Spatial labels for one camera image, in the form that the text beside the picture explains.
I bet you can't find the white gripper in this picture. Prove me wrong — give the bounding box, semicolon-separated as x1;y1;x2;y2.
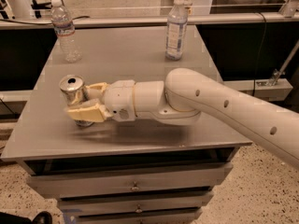
64;80;135;122

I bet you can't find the grey drawer cabinet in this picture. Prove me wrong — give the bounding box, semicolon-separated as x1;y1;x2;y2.
2;27;247;224

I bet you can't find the silver redbull can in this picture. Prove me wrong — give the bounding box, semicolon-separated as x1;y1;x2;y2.
58;75;95;128

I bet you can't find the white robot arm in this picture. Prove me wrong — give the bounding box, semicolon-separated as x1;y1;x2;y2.
59;68;299;169

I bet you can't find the black shoe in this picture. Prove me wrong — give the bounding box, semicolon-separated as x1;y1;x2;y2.
32;211;52;224

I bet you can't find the grey metal rail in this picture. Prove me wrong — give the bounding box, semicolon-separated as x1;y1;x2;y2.
0;12;299;30

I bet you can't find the clear water bottle left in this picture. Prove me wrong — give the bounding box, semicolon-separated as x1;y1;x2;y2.
51;0;82;63

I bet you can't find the white pipe top left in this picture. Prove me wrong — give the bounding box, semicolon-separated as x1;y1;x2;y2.
0;0;36;19

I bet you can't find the labelled water bottle right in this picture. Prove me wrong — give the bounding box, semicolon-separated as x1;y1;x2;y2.
165;0;188;60

